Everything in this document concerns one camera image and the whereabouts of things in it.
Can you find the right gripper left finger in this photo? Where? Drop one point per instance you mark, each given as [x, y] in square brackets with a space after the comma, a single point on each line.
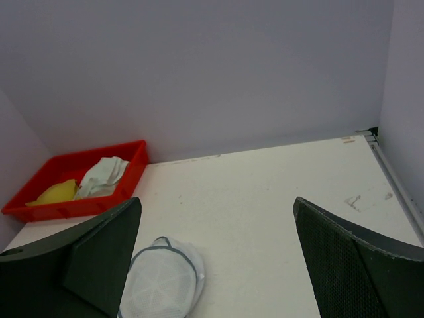
[78, 272]

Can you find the yellow bra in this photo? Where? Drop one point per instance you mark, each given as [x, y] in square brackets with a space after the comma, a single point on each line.
[57, 193]

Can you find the red plastic tray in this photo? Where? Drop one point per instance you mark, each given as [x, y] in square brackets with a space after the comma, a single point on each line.
[74, 166]

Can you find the white mesh laundry bag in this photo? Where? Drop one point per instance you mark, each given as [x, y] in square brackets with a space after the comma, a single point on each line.
[165, 279]

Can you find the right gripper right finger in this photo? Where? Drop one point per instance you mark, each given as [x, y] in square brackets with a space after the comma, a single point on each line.
[356, 272]

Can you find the white bra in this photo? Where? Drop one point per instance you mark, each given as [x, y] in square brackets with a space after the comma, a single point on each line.
[102, 179]

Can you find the aluminium table edge profile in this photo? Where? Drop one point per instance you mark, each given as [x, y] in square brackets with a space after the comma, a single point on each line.
[408, 204]

